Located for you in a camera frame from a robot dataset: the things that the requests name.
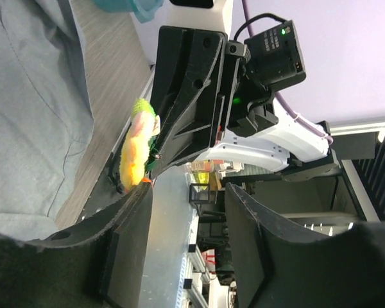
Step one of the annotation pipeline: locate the grey button-up shirt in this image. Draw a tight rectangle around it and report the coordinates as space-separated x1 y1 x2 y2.
0 1 94 241

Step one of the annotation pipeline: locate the teal plastic tray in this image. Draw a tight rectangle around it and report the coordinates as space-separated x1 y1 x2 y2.
93 0 164 23

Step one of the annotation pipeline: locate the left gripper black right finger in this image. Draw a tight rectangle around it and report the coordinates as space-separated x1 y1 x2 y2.
225 184 385 307

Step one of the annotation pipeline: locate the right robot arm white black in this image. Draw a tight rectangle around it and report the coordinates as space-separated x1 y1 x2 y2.
146 17 338 181

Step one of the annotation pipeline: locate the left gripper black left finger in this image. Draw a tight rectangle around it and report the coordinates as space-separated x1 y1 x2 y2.
0 184 153 307

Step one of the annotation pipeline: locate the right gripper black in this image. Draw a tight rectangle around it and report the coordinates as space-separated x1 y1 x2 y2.
150 19 306 176

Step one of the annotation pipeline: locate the colourful pompom flower brooch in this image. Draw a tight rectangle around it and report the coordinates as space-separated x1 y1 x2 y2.
119 98 160 193

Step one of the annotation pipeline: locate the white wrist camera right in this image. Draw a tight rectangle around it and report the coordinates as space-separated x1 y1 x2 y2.
164 0 234 37

